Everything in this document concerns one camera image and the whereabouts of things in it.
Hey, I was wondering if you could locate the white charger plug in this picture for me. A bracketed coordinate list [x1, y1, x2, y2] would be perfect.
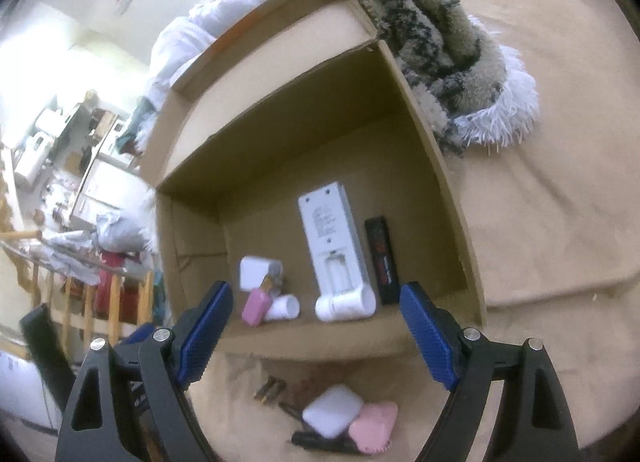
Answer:
[239, 255, 281, 293]

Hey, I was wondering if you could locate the wooden railing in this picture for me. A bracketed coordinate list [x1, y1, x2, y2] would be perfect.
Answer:
[0, 227, 157, 348]

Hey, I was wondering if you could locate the black pen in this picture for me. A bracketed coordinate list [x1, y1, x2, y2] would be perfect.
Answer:
[291, 429, 362, 454]

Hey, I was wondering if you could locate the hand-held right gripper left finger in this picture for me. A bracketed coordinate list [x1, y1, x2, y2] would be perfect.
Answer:
[55, 281, 234, 462]

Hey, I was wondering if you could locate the white square case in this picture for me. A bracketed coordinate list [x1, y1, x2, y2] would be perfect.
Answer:
[302, 384, 364, 439]

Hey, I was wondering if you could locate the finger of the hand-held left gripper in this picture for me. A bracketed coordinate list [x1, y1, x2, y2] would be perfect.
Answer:
[119, 322, 157, 347]

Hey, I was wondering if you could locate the white remote control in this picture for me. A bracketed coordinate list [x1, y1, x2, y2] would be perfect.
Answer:
[297, 181, 371, 300]

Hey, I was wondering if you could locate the pink heart-shaped case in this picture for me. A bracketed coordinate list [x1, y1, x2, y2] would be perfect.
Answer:
[347, 402, 400, 456]

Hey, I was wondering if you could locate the pink eraser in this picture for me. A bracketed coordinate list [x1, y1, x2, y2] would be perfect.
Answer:
[241, 289, 272, 327]

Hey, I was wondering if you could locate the white duvet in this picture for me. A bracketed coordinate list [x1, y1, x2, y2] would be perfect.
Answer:
[144, 0, 433, 110]

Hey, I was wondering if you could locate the black rectangular pack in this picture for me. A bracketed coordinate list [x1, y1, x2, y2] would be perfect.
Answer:
[363, 215, 401, 306]

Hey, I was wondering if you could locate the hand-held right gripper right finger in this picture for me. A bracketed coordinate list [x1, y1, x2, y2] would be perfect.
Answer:
[399, 281, 583, 462]

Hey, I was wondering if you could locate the fuzzy patterned blanket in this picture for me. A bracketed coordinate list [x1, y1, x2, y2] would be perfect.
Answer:
[336, 0, 542, 159]

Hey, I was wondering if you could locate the small white bottle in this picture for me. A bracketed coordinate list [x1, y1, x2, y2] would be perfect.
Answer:
[264, 294, 301, 323]

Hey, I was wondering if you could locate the red bag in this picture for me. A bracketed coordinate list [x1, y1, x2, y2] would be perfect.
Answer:
[96, 251, 143, 320]

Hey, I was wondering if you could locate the white red-label pill bottle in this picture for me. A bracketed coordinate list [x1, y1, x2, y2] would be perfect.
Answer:
[314, 286, 377, 323]

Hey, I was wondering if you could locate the grey plastic bag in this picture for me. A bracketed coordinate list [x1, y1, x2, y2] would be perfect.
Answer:
[94, 212, 157, 257]

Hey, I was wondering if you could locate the white water heater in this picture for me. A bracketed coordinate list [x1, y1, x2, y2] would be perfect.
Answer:
[14, 131, 53, 185]

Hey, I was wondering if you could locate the cardboard box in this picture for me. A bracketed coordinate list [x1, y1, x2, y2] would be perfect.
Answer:
[139, 0, 488, 360]

